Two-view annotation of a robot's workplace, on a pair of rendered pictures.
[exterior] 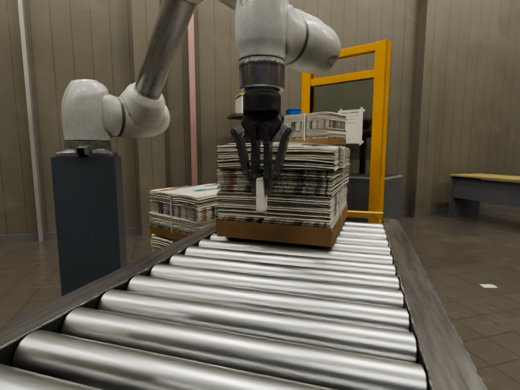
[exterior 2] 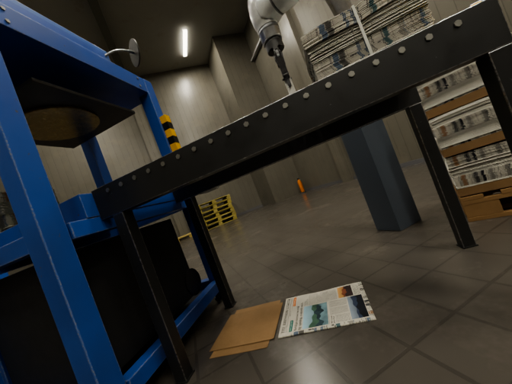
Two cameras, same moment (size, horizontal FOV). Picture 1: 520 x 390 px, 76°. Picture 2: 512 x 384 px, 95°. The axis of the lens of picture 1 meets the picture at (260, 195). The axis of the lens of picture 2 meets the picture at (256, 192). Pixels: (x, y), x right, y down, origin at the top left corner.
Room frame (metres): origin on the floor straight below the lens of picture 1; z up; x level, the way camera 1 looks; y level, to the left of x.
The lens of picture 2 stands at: (0.35, -0.98, 0.56)
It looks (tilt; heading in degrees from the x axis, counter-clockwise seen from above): 0 degrees down; 88
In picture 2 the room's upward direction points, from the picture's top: 21 degrees counter-clockwise
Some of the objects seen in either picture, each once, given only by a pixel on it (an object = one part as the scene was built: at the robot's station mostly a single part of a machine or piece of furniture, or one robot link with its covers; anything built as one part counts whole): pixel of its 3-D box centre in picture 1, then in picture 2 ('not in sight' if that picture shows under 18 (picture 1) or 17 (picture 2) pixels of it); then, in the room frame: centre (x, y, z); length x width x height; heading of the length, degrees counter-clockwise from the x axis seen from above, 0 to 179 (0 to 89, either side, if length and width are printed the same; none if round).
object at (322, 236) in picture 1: (279, 225); not in sight; (0.84, -0.05, 0.83); 0.29 x 0.16 x 0.04; 70
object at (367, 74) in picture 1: (342, 78); not in sight; (2.88, -0.69, 1.62); 0.75 x 0.06 x 0.06; 51
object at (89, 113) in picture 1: (89, 111); not in sight; (1.26, 0.63, 1.17); 0.18 x 0.16 x 0.22; 136
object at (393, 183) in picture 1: (355, 216); not in sight; (3.17, -0.92, 0.40); 0.70 x 0.55 x 0.80; 51
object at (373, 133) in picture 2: (97, 284); (372, 158); (1.25, 0.64, 0.50); 0.20 x 0.20 x 1.00; 16
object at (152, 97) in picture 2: not in sight; (183, 188); (-0.06, 0.63, 0.77); 0.09 x 0.09 x 1.55; 73
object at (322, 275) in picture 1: (275, 276); not in sight; (0.63, -0.03, 0.77); 0.47 x 0.05 x 0.05; 73
